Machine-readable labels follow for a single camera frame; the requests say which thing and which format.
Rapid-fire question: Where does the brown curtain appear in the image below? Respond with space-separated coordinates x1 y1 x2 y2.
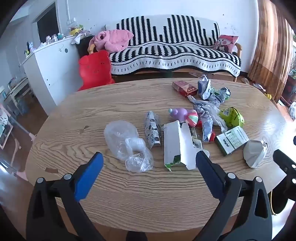
247 0 293 102

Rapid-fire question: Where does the large clear plastic bag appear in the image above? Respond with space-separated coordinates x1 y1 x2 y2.
104 120 147 161

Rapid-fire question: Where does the green snack packet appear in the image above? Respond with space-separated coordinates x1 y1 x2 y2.
218 107 245 128

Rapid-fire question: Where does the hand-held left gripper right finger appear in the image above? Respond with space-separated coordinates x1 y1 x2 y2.
193 150 273 241

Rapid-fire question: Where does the whitish wrapper strip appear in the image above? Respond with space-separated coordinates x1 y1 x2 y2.
188 95 228 133

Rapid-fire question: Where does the pink printed cushion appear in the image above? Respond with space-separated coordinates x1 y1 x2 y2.
213 35 240 54

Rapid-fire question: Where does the grey green wrapper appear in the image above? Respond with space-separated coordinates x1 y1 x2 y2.
209 87 231 103

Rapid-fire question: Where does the red cardboard box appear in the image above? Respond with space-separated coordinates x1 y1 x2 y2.
172 81 199 98

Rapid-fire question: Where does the white green printed wrapper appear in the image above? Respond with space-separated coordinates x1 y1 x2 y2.
190 127 203 149

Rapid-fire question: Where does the torn white cardboard box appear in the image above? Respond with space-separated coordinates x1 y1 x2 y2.
163 120 204 171

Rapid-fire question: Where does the white cabinet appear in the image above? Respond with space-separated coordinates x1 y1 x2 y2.
22 37 85 115

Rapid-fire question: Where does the black bin with gold rim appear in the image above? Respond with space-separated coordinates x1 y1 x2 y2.
268 185 289 215

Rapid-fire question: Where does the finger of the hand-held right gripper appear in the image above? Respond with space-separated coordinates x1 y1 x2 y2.
273 149 296 186

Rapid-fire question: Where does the grey paper cup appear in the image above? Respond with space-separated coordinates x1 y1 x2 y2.
243 140 268 168

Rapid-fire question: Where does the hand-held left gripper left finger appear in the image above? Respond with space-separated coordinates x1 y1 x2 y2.
26 152 104 241

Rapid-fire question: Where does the green white printed box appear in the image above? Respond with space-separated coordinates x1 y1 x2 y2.
215 126 250 156

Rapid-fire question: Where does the cartoon print paper wrapper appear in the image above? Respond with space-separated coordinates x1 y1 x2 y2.
144 111 162 149

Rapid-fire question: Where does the small clear plastic bag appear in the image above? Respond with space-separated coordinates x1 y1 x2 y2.
125 148 154 173

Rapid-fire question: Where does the pink blanket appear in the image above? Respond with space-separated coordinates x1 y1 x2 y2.
89 30 134 52

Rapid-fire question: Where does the wooden sofa frame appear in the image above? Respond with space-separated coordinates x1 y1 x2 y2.
88 42 244 82

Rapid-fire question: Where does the red plastic chair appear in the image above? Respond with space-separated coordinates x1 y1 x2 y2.
77 50 115 91

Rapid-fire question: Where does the clutter of bottles and toys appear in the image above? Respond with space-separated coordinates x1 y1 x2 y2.
24 24 89 56

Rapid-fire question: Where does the purple toy with striped ball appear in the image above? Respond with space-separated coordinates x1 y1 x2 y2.
168 108 199 128

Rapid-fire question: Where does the striped black white sofa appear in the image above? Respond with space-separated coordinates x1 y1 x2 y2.
109 14 241 77

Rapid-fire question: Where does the small desk with shelf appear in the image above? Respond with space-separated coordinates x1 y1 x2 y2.
3 77 35 116

